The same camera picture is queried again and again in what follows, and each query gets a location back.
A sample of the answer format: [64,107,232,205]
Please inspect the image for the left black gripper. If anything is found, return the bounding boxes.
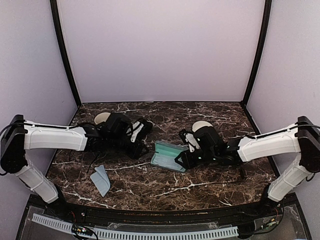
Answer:
[107,135,150,160]

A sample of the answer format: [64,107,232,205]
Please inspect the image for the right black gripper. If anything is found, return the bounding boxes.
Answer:
[174,148,218,169]

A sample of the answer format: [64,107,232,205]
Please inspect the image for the grey glasses case green lining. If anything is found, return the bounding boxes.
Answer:
[150,140,189,173]

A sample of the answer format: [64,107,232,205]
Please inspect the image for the dark sunglasses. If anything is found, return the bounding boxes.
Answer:
[221,167,247,185]

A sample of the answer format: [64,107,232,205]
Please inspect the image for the blue cleaning cloth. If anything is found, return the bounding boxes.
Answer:
[151,154,179,171]
[90,165,111,197]

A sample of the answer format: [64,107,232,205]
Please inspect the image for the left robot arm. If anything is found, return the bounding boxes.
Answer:
[0,112,153,218]

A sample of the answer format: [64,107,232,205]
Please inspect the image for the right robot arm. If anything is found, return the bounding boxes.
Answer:
[174,116,320,217]

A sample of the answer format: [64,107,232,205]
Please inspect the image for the cream bowl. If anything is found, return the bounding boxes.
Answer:
[192,120,213,132]

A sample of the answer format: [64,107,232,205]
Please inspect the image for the folded blue cleaning cloth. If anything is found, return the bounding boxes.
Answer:
[90,165,111,197]

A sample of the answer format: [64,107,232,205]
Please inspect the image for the cream paper cup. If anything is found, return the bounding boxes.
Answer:
[94,112,111,125]

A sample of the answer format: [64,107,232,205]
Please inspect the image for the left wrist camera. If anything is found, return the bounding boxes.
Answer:
[126,118,153,143]

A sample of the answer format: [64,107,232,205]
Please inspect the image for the black front rail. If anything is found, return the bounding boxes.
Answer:
[27,193,298,226]

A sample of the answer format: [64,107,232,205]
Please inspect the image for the white slotted cable duct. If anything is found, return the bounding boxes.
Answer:
[31,213,239,240]

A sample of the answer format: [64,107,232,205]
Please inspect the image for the left black frame post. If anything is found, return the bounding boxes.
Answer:
[49,0,82,108]

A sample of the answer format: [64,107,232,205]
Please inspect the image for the black frame post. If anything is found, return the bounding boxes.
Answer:
[49,0,82,108]
[242,0,273,107]

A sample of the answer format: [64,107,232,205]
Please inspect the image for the right black frame post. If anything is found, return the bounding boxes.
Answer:
[242,0,273,107]

